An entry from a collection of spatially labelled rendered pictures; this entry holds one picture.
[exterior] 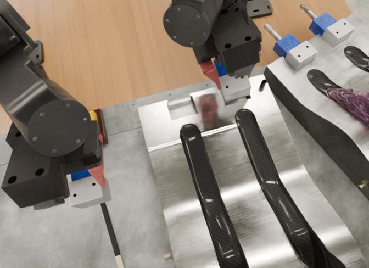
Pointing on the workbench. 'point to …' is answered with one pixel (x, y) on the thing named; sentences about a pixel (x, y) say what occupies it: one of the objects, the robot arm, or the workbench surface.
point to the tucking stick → (112, 235)
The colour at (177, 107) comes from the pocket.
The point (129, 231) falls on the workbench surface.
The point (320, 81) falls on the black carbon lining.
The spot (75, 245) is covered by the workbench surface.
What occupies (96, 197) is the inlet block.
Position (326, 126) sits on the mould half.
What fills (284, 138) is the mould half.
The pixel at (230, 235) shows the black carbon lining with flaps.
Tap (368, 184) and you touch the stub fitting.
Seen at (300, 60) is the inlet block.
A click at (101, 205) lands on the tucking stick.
